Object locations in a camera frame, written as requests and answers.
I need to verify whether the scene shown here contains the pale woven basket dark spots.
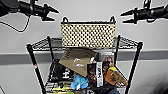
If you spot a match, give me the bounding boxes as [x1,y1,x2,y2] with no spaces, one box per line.
[59,15,118,50]

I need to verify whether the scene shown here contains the white box dark print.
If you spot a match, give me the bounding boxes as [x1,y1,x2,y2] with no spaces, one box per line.
[98,52,116,73]

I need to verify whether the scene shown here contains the large brown printed cardboard box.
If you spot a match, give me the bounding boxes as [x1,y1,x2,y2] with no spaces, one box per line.
[59,47,98,78]

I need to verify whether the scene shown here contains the black bag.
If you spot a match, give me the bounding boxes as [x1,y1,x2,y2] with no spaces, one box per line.
[49,59,76,83]

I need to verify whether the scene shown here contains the orange plush toy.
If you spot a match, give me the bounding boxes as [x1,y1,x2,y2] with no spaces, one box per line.
[104,66,128,88]

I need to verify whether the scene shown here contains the black box white print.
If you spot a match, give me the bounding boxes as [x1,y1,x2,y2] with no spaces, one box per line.
[86,61,105,89]

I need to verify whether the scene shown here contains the light blue toy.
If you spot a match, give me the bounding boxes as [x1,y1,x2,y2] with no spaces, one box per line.
[70,73,90,91]

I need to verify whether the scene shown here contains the yellow green toy bowls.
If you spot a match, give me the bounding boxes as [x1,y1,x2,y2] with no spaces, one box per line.
[52,86,75,94]

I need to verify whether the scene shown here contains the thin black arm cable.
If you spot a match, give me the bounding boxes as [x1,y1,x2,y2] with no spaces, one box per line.
[0,13,32,34]

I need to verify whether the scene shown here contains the black wire shelf rack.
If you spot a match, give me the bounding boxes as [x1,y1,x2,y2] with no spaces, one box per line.
[25,34,144,94]

